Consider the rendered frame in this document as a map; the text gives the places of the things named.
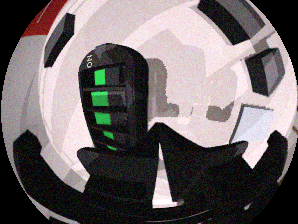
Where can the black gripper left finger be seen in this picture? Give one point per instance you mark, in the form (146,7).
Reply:
(139,164)

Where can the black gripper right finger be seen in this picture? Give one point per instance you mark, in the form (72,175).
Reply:
(185,161)

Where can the dark grey controller unit with green rocker switches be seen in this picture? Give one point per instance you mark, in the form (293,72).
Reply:
(113,82)

